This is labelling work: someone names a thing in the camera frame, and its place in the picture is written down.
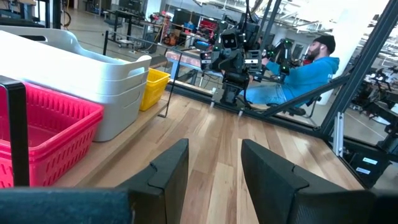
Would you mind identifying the workbench with blue legs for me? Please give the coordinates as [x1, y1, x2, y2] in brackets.
[164, 49, 224, 86]

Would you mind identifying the silver corner bracket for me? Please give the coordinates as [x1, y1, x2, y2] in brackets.
[332, 111, 345, 157]

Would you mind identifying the black table frame rail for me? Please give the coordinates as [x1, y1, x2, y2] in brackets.
[166, 83, 330, 138]

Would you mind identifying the black background workstation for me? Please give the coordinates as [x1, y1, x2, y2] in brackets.
[351, 63, 398, 153]

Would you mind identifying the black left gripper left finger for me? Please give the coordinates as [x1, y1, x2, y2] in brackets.
[119, 138, 190, 224]

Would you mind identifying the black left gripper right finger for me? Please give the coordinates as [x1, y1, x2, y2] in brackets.
[241, 138, 374, 224]

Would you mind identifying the person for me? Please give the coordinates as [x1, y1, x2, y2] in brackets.
[241, 34, 341, 106]

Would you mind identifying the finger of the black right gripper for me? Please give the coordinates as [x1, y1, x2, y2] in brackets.
[245, 49, 261, 74]
[200, 52, 213, 72]

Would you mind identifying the black diagonal frame brace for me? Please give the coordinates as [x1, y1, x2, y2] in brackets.
[262, 74, 351, 118]

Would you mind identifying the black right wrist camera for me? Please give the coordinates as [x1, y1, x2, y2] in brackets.
[220, 29, 239, 49]

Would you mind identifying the black box with white labels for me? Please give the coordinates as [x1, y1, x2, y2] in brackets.
[340, 138, 392, 189]

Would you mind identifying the black upright frame beam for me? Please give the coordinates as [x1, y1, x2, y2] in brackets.
[318, 0, 398, 139]

